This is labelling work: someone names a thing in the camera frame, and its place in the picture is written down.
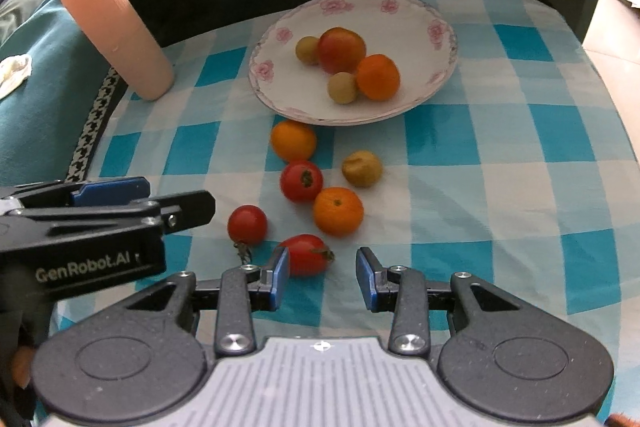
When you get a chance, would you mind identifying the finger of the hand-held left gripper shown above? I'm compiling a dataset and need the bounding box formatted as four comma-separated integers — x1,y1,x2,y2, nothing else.
0,177,152,210
0,190,216,235

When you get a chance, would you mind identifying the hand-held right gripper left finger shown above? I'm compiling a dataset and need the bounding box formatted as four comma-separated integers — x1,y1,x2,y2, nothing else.
122,248,291,356

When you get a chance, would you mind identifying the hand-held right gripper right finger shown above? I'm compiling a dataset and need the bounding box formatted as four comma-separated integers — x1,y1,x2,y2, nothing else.
356,247,523,356

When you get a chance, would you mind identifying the oblong red tomato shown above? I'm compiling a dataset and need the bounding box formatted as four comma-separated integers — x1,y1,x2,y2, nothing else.
276,234,336,278

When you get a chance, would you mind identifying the red tomato with long stem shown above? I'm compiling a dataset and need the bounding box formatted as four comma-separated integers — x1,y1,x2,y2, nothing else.
227,204,269,264

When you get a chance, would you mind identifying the small orange mandarin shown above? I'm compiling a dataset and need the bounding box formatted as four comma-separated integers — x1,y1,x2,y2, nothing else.
313,187,365,238

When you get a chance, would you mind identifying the round red tomato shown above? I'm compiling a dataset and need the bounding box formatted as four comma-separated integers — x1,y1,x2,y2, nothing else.
279,159,324,204

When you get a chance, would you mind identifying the yellow-orange mandarin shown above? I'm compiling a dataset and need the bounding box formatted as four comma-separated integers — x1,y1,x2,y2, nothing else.
270,120,318,162

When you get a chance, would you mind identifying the smooth yellow-green jujube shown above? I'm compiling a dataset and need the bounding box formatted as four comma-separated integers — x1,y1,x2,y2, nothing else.
295,36,322,66
327,72,359,106

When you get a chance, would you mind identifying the deep orange mandarin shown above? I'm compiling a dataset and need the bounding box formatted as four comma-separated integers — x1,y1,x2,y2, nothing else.
356,54,401,102

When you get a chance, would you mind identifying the large red-green tomato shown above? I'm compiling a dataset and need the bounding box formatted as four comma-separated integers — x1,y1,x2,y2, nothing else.
317,27,367,75

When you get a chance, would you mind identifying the white floral plate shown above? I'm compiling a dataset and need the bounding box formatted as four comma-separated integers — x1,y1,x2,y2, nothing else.
248,0,459,126

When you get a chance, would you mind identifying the person's left hand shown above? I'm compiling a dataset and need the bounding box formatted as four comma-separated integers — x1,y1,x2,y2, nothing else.
0,339,36,425

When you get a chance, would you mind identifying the teal blanket with houndstooth trim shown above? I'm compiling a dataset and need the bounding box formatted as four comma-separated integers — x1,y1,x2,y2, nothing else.
0,0,198,188

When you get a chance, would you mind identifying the white cloth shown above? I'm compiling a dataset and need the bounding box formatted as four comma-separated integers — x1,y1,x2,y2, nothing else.
0,54,33,100

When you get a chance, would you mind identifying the pink ribbed cylinder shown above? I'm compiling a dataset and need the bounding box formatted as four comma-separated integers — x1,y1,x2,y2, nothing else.
60,0,176,102

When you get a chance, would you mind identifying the blue checked tablecloth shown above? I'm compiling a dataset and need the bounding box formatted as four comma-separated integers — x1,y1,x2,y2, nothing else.
47,0,640,423

